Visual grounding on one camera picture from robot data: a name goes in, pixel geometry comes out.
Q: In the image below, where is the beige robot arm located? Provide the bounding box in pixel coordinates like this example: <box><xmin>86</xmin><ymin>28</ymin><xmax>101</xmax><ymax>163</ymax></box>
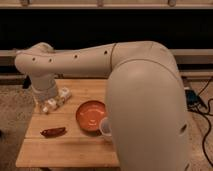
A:
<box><xmin>15</xmin><ymin>41</ymin><xmax>190</xmax><ymax>171</ymax></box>

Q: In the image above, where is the wooden table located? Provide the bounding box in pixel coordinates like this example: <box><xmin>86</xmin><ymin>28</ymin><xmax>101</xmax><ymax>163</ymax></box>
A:
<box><xmin>16</xmin><ymin>79</ymin><xmax>119</xmax><ymax>168</ymax></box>

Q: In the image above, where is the white ceramic cup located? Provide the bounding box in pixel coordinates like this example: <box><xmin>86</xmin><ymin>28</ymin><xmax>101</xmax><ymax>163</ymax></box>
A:
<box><xmin>99</xmin><ymin>117</ymin><xmax>112</xmax><ymax>142</ymax></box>

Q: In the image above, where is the black power adapter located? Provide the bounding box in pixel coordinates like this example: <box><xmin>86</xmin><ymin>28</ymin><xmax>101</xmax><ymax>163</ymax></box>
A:
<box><xmin>185</xmin><ymin>90</ymin><xmax>200</xmax><ymax>107</ymax></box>

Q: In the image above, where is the orange ceramic bowl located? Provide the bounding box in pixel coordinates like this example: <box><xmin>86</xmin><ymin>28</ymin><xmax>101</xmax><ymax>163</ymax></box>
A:
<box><xmin>76</xmin><ymin>100</ymin><xmax>107</xmax><ymax>132</ymax></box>

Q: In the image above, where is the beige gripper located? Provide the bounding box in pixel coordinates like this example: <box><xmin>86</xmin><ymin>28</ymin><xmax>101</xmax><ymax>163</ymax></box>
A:
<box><xmin>32</xmin><ymin>81</ymin><xmax>71</xmax><ymax>114</ymax></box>

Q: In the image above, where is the black cable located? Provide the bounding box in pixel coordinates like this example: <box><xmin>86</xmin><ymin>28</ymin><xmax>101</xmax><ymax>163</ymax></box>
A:
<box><xmin>187</xmin><ymin>77</ymin><xmax>213</xmax><ymax>168</ymax></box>

